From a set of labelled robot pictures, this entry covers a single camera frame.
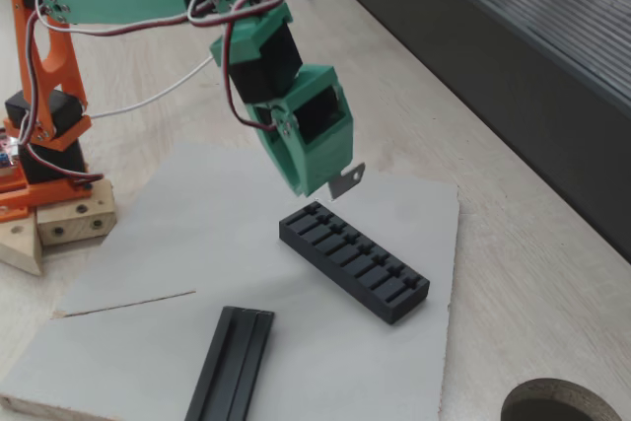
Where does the small metal clip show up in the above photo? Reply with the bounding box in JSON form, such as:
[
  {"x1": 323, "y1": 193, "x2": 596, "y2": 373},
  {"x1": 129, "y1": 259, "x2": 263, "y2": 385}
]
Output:
[{"x1": 328, "y1": 162, "x2": 367, "y2": 203}]

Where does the black slotted rack block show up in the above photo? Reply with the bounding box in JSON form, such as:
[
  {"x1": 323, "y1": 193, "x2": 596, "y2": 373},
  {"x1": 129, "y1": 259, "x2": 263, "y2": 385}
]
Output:
[{"x1": 278, "y1": 201, "x2": 431, "y2": 326}]

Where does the grey painted wooden board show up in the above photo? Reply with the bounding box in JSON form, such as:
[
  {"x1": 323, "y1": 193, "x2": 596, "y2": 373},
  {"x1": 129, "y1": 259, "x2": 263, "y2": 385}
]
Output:
[{"x1": 0, "y1": 142, "x2": 460, "y2": 421}]

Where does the light wooden base block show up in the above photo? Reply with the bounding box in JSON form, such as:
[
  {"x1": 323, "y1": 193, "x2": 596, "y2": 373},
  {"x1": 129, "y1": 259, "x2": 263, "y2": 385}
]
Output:
[{"x1": 36, "y1": 176, "x2": 118, "y2": 247}]

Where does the red controller board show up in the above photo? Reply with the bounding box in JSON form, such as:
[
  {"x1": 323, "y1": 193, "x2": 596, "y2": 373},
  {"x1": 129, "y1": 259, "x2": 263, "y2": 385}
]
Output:
[{"x1": 0, "y1": 127, "x2": 21, "y2": 175}]

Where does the wooden wedge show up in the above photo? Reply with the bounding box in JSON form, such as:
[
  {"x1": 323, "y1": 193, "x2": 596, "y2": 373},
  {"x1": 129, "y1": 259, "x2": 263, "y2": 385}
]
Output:
[{"x1": 0, "y1": 211, "x2": 44, "y2": 277}]

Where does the wrist servo wire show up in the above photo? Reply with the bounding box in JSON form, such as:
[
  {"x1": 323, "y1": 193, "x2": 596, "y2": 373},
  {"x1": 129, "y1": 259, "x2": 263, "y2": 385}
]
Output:
[{"x1": 186, "y1": 0, "x2": 286, "y2": 132}]

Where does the white usb cable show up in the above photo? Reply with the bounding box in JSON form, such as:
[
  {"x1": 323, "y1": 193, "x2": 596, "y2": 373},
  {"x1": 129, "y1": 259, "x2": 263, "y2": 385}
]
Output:
[{"x1": 88, "y1": 0, "x2": 297, "y2": 120}]

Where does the base servo wire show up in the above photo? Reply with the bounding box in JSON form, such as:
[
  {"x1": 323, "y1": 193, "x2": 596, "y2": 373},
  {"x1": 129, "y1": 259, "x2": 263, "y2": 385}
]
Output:
[{"x1": 22, "y1": 142, "x2": 105, "y2": 188}]

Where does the black grooved rail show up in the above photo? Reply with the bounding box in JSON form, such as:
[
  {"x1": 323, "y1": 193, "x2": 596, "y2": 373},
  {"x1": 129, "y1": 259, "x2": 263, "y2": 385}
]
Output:
[{"x1": 184, "y1": 306, "x2": 275, "y2": 421}]

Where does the upper arm servo wire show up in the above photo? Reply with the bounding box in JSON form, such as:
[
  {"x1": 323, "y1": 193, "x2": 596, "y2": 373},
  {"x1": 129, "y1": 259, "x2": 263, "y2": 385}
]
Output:
[{"x1": 18, "y1": 0, "x2": 53, "y2": 146}]

